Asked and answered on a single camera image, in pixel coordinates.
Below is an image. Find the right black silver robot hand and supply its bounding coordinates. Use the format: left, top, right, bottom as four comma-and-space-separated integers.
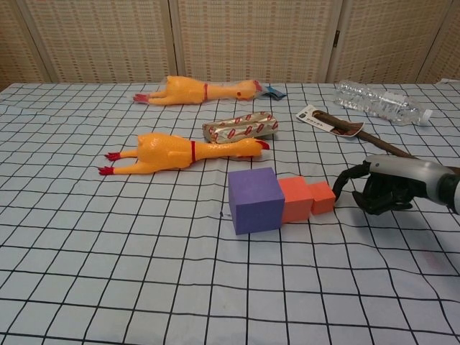
332, 155, 454, 216

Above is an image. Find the small orange foam cube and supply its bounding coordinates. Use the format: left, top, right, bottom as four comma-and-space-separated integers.
308, 182, 337, 216

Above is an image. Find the large orange foam cube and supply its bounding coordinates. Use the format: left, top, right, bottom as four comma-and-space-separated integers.
278, 175, 313, 224

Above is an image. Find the brown wooden spatula with card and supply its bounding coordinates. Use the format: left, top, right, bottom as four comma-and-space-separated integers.
295, 103, 420, 160

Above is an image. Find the clear plastic water bottle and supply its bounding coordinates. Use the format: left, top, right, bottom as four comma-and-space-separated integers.
333, 79, 434, 127

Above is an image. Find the purple foam cube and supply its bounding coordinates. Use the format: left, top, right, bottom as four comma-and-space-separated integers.
228, 167, 285, 236

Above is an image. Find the silver red foil packet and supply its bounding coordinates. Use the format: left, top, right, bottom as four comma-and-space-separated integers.
202, 111, 280, 144

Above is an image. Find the beige woven folding screen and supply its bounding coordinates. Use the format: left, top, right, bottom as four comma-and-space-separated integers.
0, 0, 460, 91

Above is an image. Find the bagged yellow rubber chicken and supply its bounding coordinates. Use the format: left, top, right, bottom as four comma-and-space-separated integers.
132, 75, 287, 107

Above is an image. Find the blue checkered tablecloth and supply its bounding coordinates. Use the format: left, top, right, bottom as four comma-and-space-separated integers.
0, 81, 460, 345

